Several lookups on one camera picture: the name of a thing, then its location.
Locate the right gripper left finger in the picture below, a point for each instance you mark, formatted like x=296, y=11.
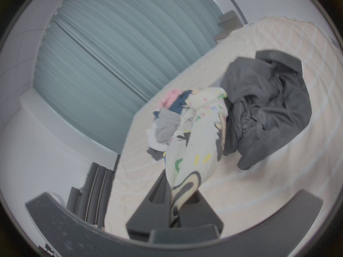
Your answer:
x=150, y=213

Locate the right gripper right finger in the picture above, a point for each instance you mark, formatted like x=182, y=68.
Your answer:
x=201, y=213

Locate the white printed pyjama top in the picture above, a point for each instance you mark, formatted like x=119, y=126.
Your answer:
x=193, y=132

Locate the bed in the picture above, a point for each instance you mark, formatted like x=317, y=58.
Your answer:
x=268, y=191

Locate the pile of clothes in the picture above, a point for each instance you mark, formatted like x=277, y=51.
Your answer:
x=166, y=127

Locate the black garment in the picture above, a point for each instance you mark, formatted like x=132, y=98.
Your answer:
x=268, y=103

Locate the blue-green curtain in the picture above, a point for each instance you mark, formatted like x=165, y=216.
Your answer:
x=147, y=23
x=80, y=90

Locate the grey bedside table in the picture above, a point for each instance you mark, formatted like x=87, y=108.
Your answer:
x=227, y=20

